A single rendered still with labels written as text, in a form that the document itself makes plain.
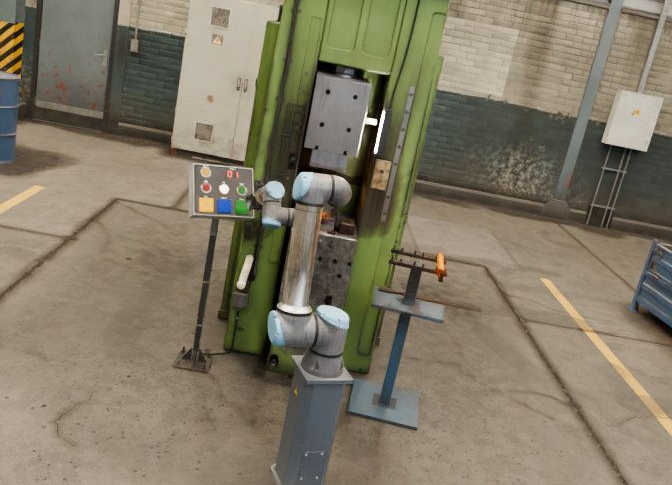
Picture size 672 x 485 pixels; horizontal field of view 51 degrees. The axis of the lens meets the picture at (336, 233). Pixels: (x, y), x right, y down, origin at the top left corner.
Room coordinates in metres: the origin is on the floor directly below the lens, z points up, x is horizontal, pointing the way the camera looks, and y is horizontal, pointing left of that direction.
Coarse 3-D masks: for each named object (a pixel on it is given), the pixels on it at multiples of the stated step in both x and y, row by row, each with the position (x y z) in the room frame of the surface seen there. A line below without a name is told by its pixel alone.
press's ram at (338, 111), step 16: (320, 80) 3.83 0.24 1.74; (336, 80) 3.83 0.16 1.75; (352, 80) 3.90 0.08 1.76; (320, 96) 3.83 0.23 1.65; (336, 96) 3.83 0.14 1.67; (352, 96) 3.84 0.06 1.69; (368, 96) 3.85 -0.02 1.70; (320, 112) 3.83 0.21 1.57; (336, 112) 3.84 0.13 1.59; (352, 112) 3.84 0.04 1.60; (320, 128) 3.83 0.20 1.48; (336, 128) 3.84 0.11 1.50; (352, 128) 3.84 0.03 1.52; (304, 144) 3.83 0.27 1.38; (320, 144) 3.83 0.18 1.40; (336, 144) 3.84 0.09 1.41; (352, 144) 3.84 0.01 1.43
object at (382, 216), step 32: (416, 0) 4.00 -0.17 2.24; (448, 0) 4.01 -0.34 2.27; (416, 32) 4.00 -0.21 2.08; (416, 64) 4.00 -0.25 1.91; (384, 96) 4.10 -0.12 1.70; (416, 96) 4.01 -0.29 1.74; (416, 128) 4.01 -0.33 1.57; (384, 192) 4.00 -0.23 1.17; (384, 224) 4.00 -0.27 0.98; (384, 256) 4.01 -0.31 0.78; (352, 288) 4.00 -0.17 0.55; (352, 320) 4.00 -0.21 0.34; (352, 352) 4.00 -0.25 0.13
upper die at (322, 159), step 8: (312, 152) 3.83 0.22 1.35; (320, 152) 3.83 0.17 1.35; (328, 152) 3.84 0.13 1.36; (344, 152) 3.93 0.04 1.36; (312, 160) 3.83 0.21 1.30; (320, 160) 3.83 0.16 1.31; (328, 160) 3.84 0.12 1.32; (336, 160) 3.84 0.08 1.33; (344, 160) 3.84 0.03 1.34; (328, 168) 3.84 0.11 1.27; (336, 168) 3.84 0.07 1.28; (344, 168) 3.84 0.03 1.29
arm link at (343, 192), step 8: (336, 176) 2.84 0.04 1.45; (336, 184) 2.80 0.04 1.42; (344, 184) 2.83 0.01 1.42; (336, 192) 2.79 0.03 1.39; (344, 192) 2.82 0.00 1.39; (336, 200) 2.81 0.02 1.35; (344, 200) 2.84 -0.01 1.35; (288, 208) 3.29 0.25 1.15; (328, 208) 2.97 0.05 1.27; (288, 216) 3.25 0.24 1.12; (288, 224) 3.26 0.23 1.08
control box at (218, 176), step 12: (192, 168) 3.61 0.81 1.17; (216, 168) 3.67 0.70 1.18; (228, 168) 3.71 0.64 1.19; (240, 168) 3.74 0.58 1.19; (192, 180) 3.58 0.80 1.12; (204, 180) 3.61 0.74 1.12; (216, 180) 3.64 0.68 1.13; (228, 180) 3.68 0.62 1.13; (240, 180) 3.71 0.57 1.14; (252, 180) 3.75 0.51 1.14; (192, 192) 3.56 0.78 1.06; (204, 192) 3.58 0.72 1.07; (216, 192) 3.61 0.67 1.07; (228, 192) 3.65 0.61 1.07; (252, 192) 3.72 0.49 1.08; (192, 204) 3.53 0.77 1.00; (216, 204) 3.59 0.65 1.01; (192, 216) 3.54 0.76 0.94; (204, 216) 3.55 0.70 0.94; (216, 216) 3.57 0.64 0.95; (228, 216) 3.59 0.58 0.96; (240, 216) 3.62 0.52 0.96; (252, 216) 3.66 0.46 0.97
